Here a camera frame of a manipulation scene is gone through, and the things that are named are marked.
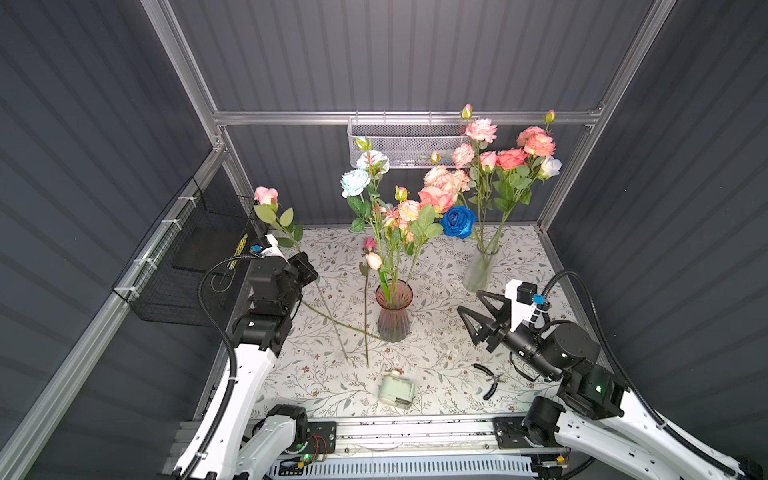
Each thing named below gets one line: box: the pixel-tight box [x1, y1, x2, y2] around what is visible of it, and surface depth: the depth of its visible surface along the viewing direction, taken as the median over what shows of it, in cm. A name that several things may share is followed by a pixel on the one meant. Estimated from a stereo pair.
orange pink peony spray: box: [492, 110, 556, 253], surface depth 81 cm
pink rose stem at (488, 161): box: [480, 151, 497, 175], surface depth 80 cm
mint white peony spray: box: [340, 136, 397, 301], surface depth 68 cm
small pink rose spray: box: [381, 186, 424, 301], surface depth 72 cm
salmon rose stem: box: [404, 187, 448, 295], surface depth 68 cm
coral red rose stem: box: [493, 148, 532, 253], surface depth 81 cm
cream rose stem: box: [424, 165, 470, 197], surface depth 79 cm
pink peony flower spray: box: [452, 104, 498, 252], surface depth 78 cm
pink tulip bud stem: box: [366, 252, 391, 301], surface depth 75 cm
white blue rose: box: [537, 157, 562, 181], surface depth 80 cm
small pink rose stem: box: [253, 187, 350, 361], surface depth 73 cm
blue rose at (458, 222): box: [440, 205, 477, 240], surface depth 64 cm
